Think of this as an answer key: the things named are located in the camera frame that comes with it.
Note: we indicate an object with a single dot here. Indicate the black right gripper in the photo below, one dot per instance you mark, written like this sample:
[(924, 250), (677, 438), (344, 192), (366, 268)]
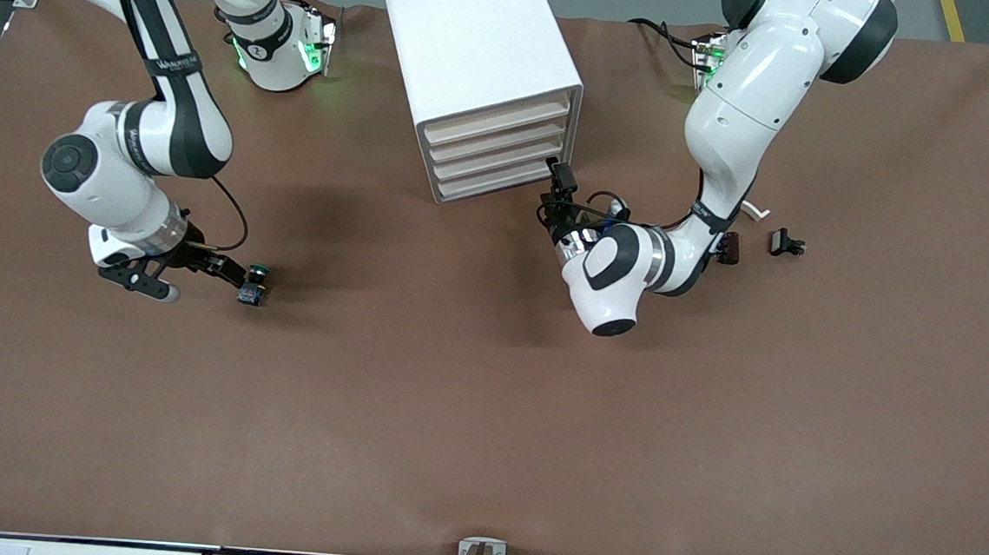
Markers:
[(196, 256)]

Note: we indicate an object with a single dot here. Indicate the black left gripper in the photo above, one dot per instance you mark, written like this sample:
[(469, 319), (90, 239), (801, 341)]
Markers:
[(561, 221)]

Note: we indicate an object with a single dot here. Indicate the green push button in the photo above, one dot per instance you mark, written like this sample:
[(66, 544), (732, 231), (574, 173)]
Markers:
[(253, 294)]

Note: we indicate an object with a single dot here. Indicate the white plastic drawer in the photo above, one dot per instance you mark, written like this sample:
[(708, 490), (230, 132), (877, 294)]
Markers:
[(495, 143), (493, 178), (496, 123), (494, 161)]

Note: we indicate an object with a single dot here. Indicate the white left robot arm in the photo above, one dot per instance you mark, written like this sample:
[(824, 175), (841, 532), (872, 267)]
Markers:
[(751, 86)]

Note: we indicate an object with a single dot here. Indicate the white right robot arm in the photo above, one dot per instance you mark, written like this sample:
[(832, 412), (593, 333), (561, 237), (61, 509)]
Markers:
[(101, 180)]

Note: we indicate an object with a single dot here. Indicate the white drawer cabinet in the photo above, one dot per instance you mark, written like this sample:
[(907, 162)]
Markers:
[(476, 41)]

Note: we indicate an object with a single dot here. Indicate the small brown metal component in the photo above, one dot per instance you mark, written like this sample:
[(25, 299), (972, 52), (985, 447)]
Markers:
[(730, 249)]

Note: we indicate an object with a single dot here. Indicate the white curved plastic piece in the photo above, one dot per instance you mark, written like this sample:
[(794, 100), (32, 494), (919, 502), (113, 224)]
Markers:
[(758, 211)]

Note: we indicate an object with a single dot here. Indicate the small black component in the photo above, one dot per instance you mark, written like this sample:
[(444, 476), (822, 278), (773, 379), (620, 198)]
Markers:
[(781, 242)]

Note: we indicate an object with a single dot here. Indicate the brown table mat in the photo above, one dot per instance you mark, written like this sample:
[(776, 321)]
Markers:
[(486, 399)]

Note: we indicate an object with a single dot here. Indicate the grey mount bracket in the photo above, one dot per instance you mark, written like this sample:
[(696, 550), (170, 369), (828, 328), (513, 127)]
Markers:
[(467, 544)]

